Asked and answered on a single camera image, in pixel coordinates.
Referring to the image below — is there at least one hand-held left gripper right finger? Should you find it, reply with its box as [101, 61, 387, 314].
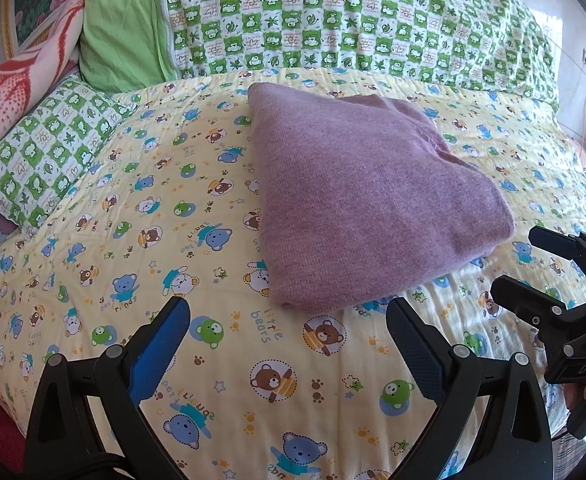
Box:
[387, 297, 556, 480]

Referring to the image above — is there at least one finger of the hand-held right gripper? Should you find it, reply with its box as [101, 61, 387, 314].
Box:
[491, 275, 568, 328]
[529, 226, 586, 273]

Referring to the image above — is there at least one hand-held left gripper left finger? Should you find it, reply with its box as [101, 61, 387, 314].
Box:
[23, 296, 191, 480]

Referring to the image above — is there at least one purple knit sweater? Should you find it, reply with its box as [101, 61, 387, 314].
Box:
[248, 81, 516, 313]

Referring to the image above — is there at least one yellow bear-print blanket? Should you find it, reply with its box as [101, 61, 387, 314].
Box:
[0, 67, 586, 480]

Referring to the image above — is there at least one green checked pillow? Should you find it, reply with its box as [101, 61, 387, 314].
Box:
[0, 72, 131, 233]

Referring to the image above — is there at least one red floral blanket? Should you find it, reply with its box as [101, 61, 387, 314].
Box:
[0, 0, 86, 168]

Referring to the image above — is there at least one plain green pillow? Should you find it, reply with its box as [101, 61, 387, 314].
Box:
[79, 0, 178, 95]

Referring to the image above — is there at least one green checked quilt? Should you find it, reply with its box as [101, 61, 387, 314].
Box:
[165, 0, 561, 111]

